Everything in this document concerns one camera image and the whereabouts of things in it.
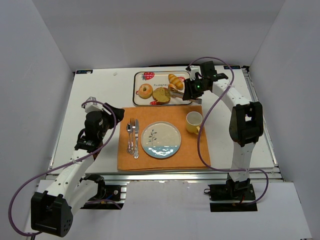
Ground metal serving tongs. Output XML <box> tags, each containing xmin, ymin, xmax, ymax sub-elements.
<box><xmin>169</xmin><ymin>88</ymin><xmax>202</xmax><ymax>105</ymax></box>

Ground brown bread slice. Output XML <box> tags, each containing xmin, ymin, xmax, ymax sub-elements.
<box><xmin>152</xmin><ymin>87</ymin><xmax>171</xmax><ymax>105</ymax></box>

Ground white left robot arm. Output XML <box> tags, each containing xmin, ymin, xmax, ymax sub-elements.
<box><xmin>30</xmin><ymin>100</ymin><xmax>125</xmax><ymax>237</ymax></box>

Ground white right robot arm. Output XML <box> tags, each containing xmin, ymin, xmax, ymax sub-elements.
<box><xmin>182</xmin><ymin>60</ymin><xmax>264</xmax><ymax>201</ymax></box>

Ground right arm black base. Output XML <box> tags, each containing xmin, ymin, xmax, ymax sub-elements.
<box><xmin>203</xmin><ymin>184</ymin><xmax>258</xmax><ymax>213</ymax></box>

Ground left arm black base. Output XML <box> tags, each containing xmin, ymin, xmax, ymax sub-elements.
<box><xmin>80</xmin><ymin>174</ymin><xmax>126</xmax><ymax>210</ymax></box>

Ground striped long bread roll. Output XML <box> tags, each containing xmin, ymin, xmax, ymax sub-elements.
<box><xmin>168</xmin><ymin>74</ymin><xmax>184</xmax><ymax>90</ymax></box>

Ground round golden bun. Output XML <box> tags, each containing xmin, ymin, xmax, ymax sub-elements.
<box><xmin>168</xmin><ymin>83</ymin><xmax>178</xmax><ymax>98</ymax></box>

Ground silver spoon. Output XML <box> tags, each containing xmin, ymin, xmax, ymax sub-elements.
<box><xmin>126</xmin><ymin>123</ymin><xmax>132</xmax><ymax>153</ymax></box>

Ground silver fork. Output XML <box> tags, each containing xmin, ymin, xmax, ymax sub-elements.
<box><xmin>129</xmin><ymin>117</ymin><xmax>136</xmax><ymax>155</ymax></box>

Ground yellow ceramic mug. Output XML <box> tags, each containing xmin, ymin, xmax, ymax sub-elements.
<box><xmin>185</xmin><ymin>111</ymin><xmax>203</xmax><ymax>135</ymax></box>

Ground strawberry print white tray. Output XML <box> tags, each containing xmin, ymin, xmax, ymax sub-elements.
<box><xmin>132</xmin><ymin>70</ymin><xmax>191</xmax><ymax>106</ymax></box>

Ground sugared bagel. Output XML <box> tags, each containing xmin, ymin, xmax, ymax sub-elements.
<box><xmin>138</xmin><ymin>83</ymin><xmax>153</xmax><ymax>99</ymax></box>

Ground blue label right corner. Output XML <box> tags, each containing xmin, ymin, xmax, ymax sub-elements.
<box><xmin>223</xmin><ymin>65</ymin><xmax>241</xmax><ymax>70</ymax></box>

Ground blue label corner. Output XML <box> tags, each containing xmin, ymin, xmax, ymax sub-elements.
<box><xmin>75</xmin><ymin>69</ymin><xmax>93</xmax><ymax>75</ymax></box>
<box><xmin>223</xmin><ymin>65</ymin><xmax>241</xmax><ymax>70</ymax></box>

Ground orange cloth placemat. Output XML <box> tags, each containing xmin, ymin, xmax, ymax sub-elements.
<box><xmin>117</xmin><ymin>105</ymin><xmax>211</xmax><ymax>171</ymax></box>

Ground silver table knife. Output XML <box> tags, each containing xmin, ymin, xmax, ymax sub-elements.
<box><xmin>133</xmin><ymin>119</ymin><xmax>139</xmax><ymax>159</ymax></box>

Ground blue label left corner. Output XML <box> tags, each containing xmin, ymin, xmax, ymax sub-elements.
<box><xmin>75</xmin><ymin>69</ymin><xmax>93</xmax><ymax>75</ymax></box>

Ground white blue ceramic plate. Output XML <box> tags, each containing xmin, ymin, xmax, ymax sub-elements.
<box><xmin>140</xmin><ymin>121</ymin><xmax>182</xmax><ymax>159</ymax></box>

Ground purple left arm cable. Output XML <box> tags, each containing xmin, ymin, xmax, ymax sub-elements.
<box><xmin>8</xmin><ymin>100</ymin><xmax>122</xmax><ymax>237</ymax></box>

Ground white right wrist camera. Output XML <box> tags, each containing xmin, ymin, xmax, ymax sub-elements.
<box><xmin>185</xmin><ymin>66</ymin><xmax>202</xmax><ymax>80</ymax></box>

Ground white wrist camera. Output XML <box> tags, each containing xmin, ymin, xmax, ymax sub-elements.
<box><xmin>185</xmin><ymin>66</ymin><xmax>202</xmax><ymax>80</ymax></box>
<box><xmin>81</xmin><ymin>96</ymin><xmax>103</xmax><ymax>114</ymax></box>

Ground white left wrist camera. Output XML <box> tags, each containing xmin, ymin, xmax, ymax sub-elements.
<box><xmin>81</xmin><ymin>96</ymin><xmax>103</xmax><ymax>114</ymax></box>

